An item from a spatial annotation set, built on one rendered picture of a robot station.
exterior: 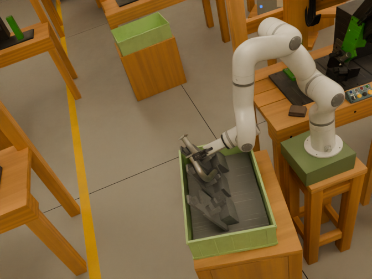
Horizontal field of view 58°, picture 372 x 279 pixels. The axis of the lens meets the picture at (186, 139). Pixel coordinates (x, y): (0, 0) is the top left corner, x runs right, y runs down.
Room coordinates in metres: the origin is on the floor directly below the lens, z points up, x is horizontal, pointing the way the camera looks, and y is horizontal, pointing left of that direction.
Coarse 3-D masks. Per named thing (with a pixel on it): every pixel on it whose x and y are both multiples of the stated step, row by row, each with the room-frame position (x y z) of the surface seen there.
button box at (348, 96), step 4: (368, 84) 1.52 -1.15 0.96; (356, 88) 1.52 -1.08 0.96; (364, 88) 1.51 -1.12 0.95; (368, 88) 1.50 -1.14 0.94; (348, 92) 1.51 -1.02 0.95; (356, 92) 1.50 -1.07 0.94; (360, 92) 1.49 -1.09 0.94; (348, 96) 1.49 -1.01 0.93; (356, 96) 1.48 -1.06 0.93; (364, 96) 1.47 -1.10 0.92; (368, 96) 1.46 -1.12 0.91; (348, 100) 1.49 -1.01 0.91; (352, 100) 1.47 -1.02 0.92; (356, 100) 1.46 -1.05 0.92
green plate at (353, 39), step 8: (352, 16) 1.80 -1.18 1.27; (352, 24) 1.78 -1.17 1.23; (360, 24) 1.71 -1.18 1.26; (352, 32) 1.75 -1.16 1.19; (360, 32) 1.69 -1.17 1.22; (344, 40) 1.79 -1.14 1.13; (352, 40) 1.73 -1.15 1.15; (360, 40) 1.70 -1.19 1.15; (344, 48) 1.77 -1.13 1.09; (352, 48) 1.70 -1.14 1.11
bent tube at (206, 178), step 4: (188, 156) 1.15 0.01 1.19; (192, 160) 1.14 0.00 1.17; (196, 164) 1.12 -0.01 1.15; (196, 168) 1.11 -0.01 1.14; (200, 168) 1.11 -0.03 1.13; (200, 172) 1.09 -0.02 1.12; (212, 172) 1.18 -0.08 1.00; (216, 172) 1.21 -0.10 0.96; (200, 176) 1.09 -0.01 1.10; (204, 176) 1.08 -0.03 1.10; (208, 176) 1.11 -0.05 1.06; (212, 176) 1.13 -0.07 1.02; (204, 180) 1.08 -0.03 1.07; (208, 180) 1.09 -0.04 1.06
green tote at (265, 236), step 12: (204, 144) 1.44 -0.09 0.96; (180, 156) 1.41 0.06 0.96; (252, 156) 1.24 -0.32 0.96; (180, 168) 1.31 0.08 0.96; (264, 192) 0.99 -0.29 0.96; (264, 204) 1.02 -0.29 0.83; (264, 228) 0.81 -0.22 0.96; (276, 228) 0.80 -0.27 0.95; (192, 240) 0.86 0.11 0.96; (204, 240) 0.84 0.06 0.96; (216, 240) 0.84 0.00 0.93; (228, 240) 0.83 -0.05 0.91; (240, 240) 0.82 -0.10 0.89; (252, 240) 0.82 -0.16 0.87; (264, 240) 0.81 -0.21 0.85; (276, 240) 0.81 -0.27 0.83; (192, 252) 0.85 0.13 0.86; (204, 252) 0.85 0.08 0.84; (216, 252) 0.84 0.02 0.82; (228, 252) 0.83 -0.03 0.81
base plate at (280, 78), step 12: (324, 60) 1.96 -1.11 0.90; (360, 60) 1.84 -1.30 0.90; (324, 72) 1.83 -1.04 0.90; (360, 72) 1.72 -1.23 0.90; (276, 84) 1.87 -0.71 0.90; (288, 84) 1.82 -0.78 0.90; (348, 84) 1.64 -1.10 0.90; (360, 84) 1.61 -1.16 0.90; (288, 96) 1.70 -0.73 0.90; (300, 96) 1.67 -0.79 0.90
